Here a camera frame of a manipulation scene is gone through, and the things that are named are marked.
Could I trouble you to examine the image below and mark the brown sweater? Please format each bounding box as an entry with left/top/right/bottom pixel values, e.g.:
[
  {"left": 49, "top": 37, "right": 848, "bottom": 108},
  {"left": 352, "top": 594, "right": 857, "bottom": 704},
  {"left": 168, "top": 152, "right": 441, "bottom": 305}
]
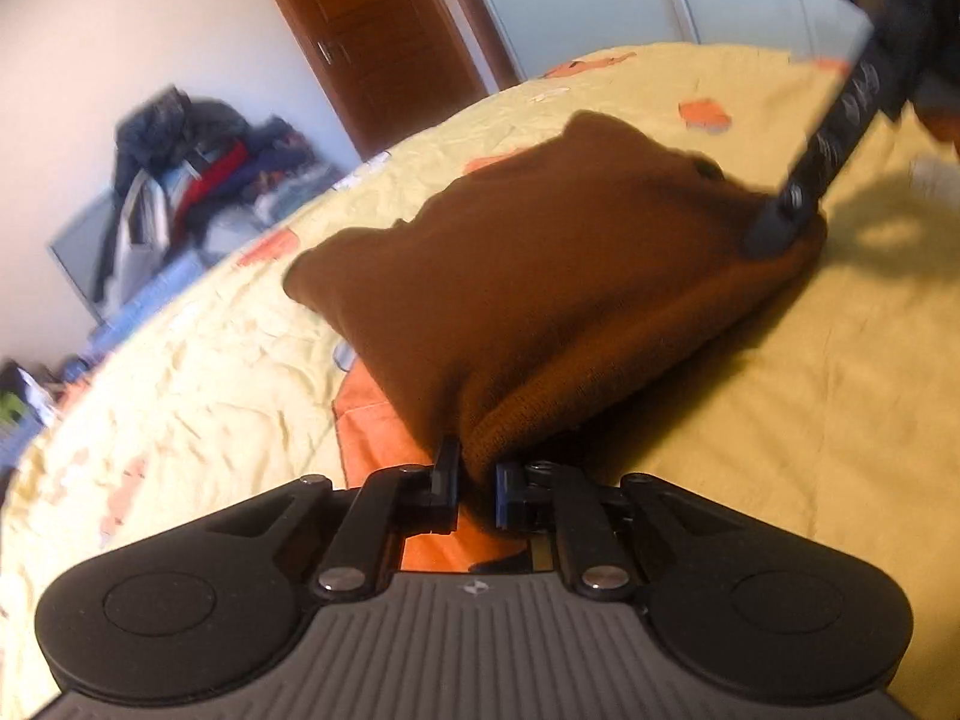
[{"left": 283, "top": 111, "right": 827, "bottom": 482}]

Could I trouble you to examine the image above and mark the yellow printed bed sheet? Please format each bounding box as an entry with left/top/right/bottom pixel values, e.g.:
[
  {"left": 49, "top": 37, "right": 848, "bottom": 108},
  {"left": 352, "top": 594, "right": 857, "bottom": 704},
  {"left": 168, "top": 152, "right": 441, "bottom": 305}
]
[{"left": 0, "top": 43, "right": 960, "bottom": 720}]

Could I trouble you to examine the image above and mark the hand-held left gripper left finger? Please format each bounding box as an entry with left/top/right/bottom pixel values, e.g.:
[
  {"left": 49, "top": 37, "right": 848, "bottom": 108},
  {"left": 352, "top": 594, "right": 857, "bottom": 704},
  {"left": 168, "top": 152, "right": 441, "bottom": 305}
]
[{"left": 196, "top": 438, "right": 463, "bottom": 602}]

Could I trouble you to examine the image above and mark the pile of dark clothes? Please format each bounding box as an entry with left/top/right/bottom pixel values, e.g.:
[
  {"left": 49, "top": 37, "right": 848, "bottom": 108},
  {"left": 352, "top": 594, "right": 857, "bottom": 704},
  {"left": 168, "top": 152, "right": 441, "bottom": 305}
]
[{"left": 91, "top": 87, "right": 347, "bottom": 293}]

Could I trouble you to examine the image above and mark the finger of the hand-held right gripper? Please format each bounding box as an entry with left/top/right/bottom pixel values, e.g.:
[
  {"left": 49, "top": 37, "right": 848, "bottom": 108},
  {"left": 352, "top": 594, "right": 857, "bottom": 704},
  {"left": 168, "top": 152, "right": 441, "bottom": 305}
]
[{"left": 742, "top": 28, "right": 883, "bottom": 259}]

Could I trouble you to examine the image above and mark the dark object with green patch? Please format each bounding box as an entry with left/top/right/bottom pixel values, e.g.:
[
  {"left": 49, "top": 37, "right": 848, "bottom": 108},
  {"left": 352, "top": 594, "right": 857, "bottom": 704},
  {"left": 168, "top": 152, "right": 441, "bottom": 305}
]
[{"left": 0, "top": 358, "right": 59, "bottom": 460}]

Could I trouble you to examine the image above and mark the brown wooden door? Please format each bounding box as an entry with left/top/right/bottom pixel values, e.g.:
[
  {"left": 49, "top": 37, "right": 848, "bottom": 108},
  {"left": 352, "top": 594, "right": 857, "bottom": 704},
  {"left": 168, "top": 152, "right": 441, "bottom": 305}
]
[{"left": 246, "top": 0, "right": 520, "bottom": 163}]

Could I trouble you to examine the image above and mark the grey flat panel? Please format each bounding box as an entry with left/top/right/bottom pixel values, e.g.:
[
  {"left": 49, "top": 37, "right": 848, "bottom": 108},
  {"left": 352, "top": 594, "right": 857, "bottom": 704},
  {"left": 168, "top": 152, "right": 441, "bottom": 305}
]
[{"left": 48, "top": 199, "right": 125, "bottom": 325}]

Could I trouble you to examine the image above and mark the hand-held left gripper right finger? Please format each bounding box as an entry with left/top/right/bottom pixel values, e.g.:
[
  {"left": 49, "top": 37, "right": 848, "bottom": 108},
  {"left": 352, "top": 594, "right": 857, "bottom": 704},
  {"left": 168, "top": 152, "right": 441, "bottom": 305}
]
[{"left": 493, "top": 457, "right": 751, "bottom": 604}]

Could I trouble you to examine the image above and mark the blue quilt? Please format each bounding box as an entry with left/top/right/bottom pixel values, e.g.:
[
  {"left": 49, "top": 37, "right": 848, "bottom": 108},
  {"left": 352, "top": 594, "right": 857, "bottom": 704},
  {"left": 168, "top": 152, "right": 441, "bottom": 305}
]
[{"left": 84, "top": 249, "right": 218, "bottom": 355}]

